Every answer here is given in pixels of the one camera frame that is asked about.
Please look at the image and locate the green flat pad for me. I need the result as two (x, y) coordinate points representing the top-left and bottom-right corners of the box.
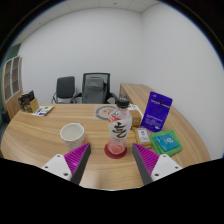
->
(149, 129), (183, 157)

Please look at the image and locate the grey mesh office chair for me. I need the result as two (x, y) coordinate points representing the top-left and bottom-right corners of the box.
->
(71, 72), (118, 104)

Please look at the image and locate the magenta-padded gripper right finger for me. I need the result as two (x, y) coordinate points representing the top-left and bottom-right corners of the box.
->
(131, 142), (184, 186)

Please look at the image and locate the blue card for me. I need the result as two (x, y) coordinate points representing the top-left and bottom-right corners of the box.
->
(153, 132), (181, 153)

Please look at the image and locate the pink drink bottle black cap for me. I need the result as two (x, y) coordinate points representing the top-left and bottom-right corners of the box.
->
(107, 97), (133, 157)

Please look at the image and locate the black office chair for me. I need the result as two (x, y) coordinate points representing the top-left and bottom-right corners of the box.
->
(51, 76), (77, 104)

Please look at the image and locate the purple hanging package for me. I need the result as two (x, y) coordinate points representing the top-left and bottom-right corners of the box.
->
(140, 91), (174, 133)

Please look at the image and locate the white speckled cup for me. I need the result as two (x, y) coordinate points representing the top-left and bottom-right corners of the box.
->
(59, 122), (86, 153)

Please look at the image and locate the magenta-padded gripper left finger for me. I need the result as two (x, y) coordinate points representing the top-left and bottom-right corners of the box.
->
(41, 142), (93, 186)

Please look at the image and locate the wooden side desk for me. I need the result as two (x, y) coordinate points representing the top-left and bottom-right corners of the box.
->
(119, 82), (154, 108)

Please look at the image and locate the wooden glass-door cabinet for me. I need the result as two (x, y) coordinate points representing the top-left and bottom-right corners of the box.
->
(0, 55), (24, 119)

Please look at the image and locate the orange-brown box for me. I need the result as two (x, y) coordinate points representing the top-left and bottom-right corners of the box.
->
(128, 103), (144, 128)

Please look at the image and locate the white green leaflet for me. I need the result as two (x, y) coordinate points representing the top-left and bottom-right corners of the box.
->
(31, 105), (55, 117)

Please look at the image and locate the brown box with dark items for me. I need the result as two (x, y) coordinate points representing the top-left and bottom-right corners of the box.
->
(17, 90), (40, 113)

